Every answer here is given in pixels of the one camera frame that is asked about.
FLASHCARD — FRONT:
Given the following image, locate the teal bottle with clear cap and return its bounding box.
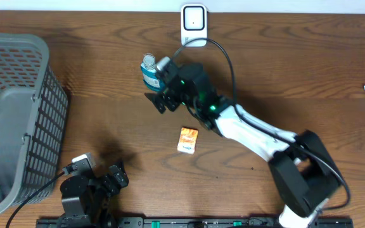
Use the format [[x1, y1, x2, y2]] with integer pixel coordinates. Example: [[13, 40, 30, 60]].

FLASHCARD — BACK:
[[140, 53, 165, 92]]

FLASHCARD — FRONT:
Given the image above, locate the small orange white box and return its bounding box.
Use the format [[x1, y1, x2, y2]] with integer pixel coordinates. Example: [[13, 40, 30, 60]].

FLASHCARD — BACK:
[[177, 127, 198, 155]]

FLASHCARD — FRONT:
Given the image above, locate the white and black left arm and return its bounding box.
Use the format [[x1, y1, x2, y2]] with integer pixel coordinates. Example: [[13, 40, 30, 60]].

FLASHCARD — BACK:
[[56, 158, 129, 228]]

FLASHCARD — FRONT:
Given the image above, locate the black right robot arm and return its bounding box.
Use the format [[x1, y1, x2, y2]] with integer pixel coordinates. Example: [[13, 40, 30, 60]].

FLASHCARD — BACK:
[[147, 58, 345, 227]]

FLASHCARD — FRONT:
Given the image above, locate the white barcode scanner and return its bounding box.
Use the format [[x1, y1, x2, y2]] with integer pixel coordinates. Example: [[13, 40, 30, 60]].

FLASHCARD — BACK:
[[181, 4, 208, 47]]

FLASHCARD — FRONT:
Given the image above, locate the dark grey plastic basket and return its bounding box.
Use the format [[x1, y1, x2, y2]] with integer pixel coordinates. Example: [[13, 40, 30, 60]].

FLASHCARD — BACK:
[[0, 33, 68, 214]]

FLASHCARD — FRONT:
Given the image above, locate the black right camera cable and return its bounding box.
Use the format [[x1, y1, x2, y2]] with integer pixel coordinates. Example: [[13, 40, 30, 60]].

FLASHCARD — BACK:
[[169, 37, 352, 212]]

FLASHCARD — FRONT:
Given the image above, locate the black camera cable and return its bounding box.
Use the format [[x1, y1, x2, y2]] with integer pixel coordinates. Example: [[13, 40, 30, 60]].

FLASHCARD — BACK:
[[4, 170, 66, 228], [169, 37, 352, 212]]

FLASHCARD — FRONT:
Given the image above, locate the black left camera cable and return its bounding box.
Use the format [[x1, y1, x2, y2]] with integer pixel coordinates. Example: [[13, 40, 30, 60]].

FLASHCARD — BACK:
[[4, 170, 66, 228]]

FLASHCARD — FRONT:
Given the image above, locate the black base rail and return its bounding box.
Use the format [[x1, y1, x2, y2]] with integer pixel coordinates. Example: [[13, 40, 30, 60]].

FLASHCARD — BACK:
[[35, 216, 355, 228]]

